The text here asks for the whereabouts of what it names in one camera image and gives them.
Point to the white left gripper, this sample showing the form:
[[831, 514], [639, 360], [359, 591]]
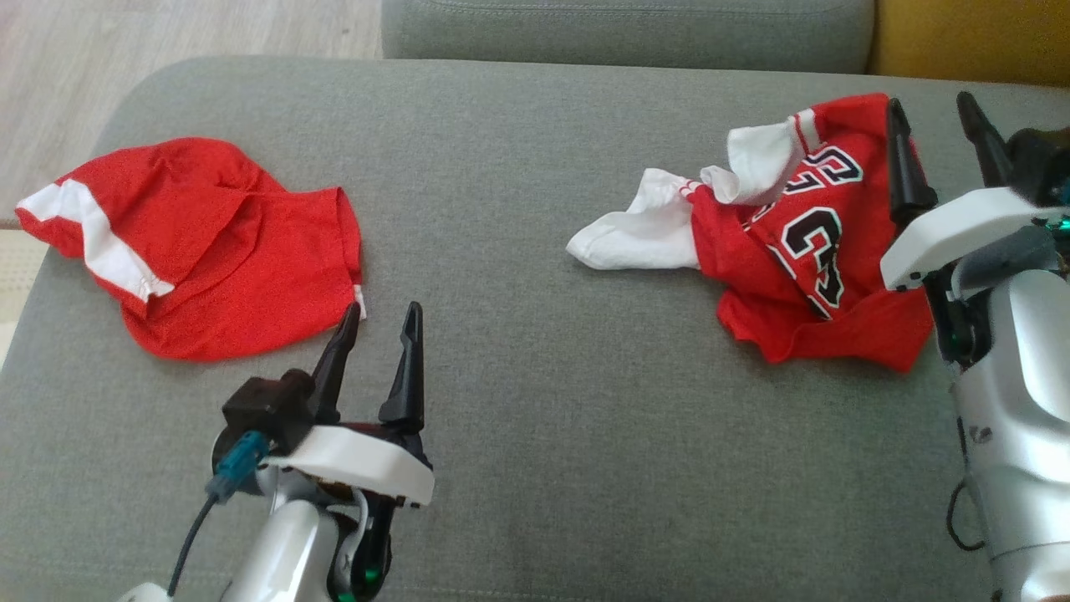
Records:
[[368, 464]]

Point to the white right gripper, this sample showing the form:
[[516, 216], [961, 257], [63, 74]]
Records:
[[953, 230]]

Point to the red and white basketball jersey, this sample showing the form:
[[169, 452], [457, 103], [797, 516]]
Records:
[[819, 251]]

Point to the red shorts with white stripe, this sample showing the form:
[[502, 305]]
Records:
[[217, 251]]

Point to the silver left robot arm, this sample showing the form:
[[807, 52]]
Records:
[[288, 552]]

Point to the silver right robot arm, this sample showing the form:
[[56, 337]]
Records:
[[1020, 401]]

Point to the yellow cushion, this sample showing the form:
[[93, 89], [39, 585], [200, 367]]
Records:
[[978, 38]]

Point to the grey sofa seat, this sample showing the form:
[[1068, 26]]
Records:
[[543, 418]]

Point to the grey sofa back cushion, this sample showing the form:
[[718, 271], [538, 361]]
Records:
[[627, 38]]

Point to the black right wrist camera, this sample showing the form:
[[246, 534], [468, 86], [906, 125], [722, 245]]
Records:
[[1036, 163]]

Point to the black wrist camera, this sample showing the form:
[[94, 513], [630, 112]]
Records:
[[267, 405], [1036, 163]]

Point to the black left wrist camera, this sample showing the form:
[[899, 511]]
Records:
[[267, 405]]

